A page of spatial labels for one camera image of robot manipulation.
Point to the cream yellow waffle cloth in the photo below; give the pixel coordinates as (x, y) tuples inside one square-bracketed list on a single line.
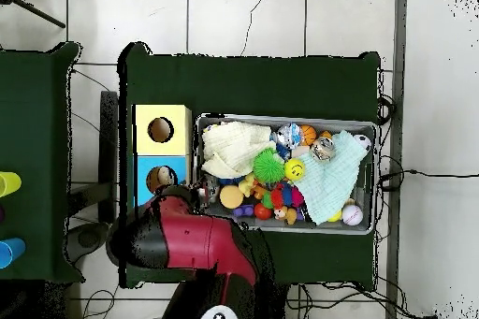
[(232, 147)]

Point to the wooden box with three holes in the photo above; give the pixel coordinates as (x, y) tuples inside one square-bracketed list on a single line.
[(176, 139)]

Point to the dark green table cloth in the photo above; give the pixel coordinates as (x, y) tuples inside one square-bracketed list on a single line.
[(262, 87)]

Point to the orange round foam ball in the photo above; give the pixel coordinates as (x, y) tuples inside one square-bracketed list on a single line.
[(231, 196)]

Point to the white baseball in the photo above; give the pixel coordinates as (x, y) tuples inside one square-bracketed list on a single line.
[(352, 215)]

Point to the yellow smiley ball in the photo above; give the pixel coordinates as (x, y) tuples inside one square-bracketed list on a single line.
[(294, 169)]

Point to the orange toy basketball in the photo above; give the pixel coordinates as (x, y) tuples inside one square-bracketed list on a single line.
[(308, 135)]

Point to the black tripod leg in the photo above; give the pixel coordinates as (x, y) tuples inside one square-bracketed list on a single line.
[(37, 11)]

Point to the yellow plastic cup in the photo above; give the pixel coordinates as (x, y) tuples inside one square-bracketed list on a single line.
[(9, 183)]

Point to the mint green waffle cloth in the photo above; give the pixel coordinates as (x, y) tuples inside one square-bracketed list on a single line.
[(329, 184)]

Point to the green cloth side table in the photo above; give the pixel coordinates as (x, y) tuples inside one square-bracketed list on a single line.
[(33, 128)]

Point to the colourful spiky caterpillar toy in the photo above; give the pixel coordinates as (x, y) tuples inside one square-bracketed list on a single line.
[(284, 195)]

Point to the green spiky toy with eyes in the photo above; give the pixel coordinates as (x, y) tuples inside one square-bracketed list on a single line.
[(268, 166)]

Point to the blue plastic cup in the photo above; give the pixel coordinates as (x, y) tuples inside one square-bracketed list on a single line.
[(11, 252)]

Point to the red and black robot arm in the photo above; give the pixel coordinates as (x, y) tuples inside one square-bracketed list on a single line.
[(194, 240)]

